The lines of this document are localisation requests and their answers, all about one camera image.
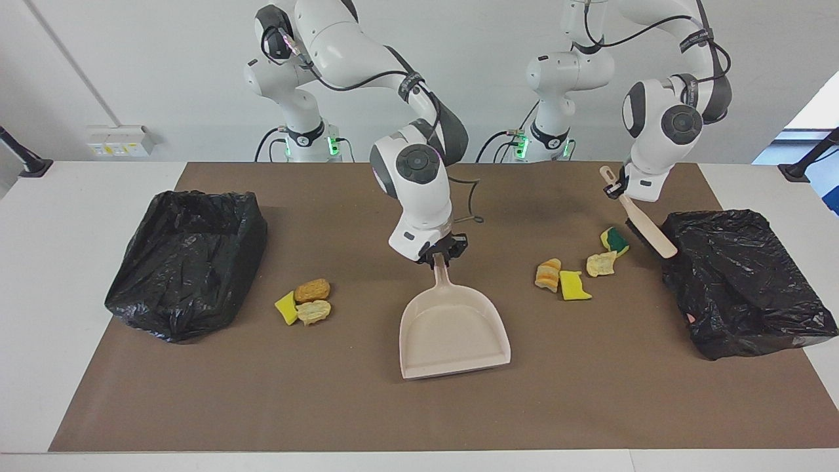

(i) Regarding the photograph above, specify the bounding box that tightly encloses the beige hand brush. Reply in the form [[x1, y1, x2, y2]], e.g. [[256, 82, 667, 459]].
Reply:
[[599, 165, 678, 260]]

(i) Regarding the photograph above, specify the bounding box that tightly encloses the green and yellow sponge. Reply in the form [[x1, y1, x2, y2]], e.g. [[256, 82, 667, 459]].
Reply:
[[600, 227, 630, 256]]

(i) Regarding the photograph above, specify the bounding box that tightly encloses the pale torn bread piece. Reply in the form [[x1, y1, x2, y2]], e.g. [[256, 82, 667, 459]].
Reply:
[[586, 251, 618, 277], [296, 300, 332, 326]]

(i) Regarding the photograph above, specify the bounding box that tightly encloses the beige plastic dustpan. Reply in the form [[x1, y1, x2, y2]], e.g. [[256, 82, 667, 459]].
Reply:
[[399, 252, 511, 380]]

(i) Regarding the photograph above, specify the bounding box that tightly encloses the orange striped bread piece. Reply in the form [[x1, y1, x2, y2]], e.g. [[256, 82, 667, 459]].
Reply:
[[535, 258, 562, 293]]

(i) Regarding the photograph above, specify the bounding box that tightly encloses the large yellow sponge piece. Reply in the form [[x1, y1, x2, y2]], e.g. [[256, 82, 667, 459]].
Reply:
[[559, 270, 593, 301]]

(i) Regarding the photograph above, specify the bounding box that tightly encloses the brown bread roll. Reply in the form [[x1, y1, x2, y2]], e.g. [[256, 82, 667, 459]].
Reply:
[[294, 279, 331, 304]]

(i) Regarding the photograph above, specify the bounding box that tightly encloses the small yellow sponge piece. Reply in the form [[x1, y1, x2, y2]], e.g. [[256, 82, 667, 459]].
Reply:
[[274, 291, 299, 326]]

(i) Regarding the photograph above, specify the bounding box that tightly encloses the right black trash bag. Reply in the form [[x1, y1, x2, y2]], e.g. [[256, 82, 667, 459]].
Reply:
[[650, 209, 839, 361]]

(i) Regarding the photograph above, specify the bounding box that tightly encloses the open black bag-lined bin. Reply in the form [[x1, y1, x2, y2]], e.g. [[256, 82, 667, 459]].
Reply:
[[105, 190, 268, 344]]

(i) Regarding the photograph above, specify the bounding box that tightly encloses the brown table mat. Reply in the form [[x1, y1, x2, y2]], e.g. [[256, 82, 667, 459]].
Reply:
[[49, 162, 839, 453]]

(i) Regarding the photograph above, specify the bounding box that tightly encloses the black base cable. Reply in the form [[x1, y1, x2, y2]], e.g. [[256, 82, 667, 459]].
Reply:
[[475, 129, 525, 163], [254, 128, 287, 163]]

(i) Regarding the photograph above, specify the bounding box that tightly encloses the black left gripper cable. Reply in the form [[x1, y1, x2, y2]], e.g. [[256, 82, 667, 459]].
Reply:
[[583, 0, 732, 125]]

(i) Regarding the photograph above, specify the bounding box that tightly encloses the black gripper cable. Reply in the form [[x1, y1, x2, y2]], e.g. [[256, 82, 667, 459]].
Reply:
[[583, 0, 732, 125], [262, 23, 486, 224]]

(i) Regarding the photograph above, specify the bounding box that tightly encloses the black table clamp mount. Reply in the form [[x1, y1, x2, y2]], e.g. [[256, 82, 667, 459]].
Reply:
[[0, 126, 53, 178], [778, 128, 839, 183]]

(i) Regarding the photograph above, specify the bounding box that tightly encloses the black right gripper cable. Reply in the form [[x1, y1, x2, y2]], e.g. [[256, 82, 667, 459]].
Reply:
[[262, 23, 486, 224]]

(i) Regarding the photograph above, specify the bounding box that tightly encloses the white wall outlet box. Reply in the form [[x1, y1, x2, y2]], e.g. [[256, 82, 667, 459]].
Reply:
[[87, 126, 158, 158]]

